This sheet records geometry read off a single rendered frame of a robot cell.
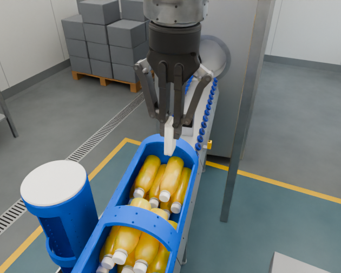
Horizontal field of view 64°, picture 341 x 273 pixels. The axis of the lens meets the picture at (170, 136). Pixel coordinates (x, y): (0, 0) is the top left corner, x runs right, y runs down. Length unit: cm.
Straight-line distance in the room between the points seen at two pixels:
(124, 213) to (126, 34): 326
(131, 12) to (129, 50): 58
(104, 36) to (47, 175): 303
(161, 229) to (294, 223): 183
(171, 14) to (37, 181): 111
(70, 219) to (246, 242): 145
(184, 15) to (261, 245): 212
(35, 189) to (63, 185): 11
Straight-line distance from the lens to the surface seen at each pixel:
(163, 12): 38
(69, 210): 128
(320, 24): 535
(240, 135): 179
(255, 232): 241
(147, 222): 86
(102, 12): 407
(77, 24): 441
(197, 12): 38
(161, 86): 44
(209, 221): 240
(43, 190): 131
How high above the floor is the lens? 192
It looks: 36 degrees down
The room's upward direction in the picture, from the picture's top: straight up
